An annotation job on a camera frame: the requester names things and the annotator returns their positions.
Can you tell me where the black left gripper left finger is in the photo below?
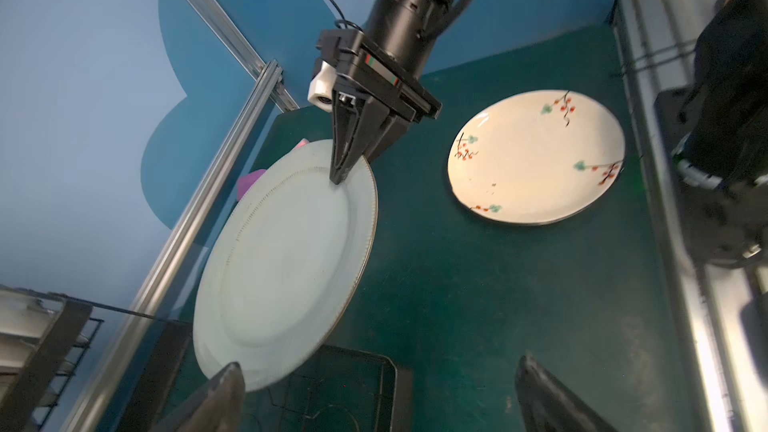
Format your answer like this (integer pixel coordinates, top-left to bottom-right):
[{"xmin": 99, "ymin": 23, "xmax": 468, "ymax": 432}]
[{"xmin": 150, "ymin": 362, "xmax": 245, "ymax": 432}]

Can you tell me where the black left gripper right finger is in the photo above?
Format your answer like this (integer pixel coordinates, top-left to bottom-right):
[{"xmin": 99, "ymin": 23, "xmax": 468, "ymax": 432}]
[{"xmin": 515, "ymin": 355, "xmax": 617, "ymax": 432}]

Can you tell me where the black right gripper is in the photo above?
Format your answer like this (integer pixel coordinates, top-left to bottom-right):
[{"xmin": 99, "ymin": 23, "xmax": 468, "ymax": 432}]
[{"xmin": 316, "ymin": 29, "xmax": 442, "ymax": 185}]

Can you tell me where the pale green plain plate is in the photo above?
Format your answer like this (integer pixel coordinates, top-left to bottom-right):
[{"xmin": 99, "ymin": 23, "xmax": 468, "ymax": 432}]
[{"xmin": 193, "ymin": 140, "xmax": 378, "ymax": 392}]

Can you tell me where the cream floral sprig plate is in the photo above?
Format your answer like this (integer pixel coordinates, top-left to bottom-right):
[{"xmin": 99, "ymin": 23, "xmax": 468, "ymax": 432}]
[{"xmin": 447, "ymin": 90, "xmax": 626, "ymax": 225}]

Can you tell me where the black wire dish rack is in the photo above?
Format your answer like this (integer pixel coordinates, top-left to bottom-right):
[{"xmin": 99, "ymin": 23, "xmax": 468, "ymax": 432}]
[{"xmin": 1, "ymin": 287, "xmax": 413, "ymax": 431}]

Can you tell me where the green rim lettered plate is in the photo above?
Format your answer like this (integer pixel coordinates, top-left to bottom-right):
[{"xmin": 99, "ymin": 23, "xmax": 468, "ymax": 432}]
[{"xmin": 1, "ymin": 289, "xmax": 56, "ymax": 374}]

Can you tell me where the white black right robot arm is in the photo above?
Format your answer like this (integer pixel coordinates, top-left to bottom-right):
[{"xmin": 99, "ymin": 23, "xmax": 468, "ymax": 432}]
[{"xmin": 308, "ymin": 0, "xmax": 472, "ymax": 184}]

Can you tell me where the purple pink spatula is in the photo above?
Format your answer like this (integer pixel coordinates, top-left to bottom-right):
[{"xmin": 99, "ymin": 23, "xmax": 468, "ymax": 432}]
[{"xmin": 235, "ymin": 137, "xmax": 310, "ymax": 202}]

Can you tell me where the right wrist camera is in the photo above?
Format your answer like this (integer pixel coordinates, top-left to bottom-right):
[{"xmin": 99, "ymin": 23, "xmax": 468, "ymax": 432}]
[{"xmin": 307, "ymin": 58, "xmax": 337, "ymax": 113}]

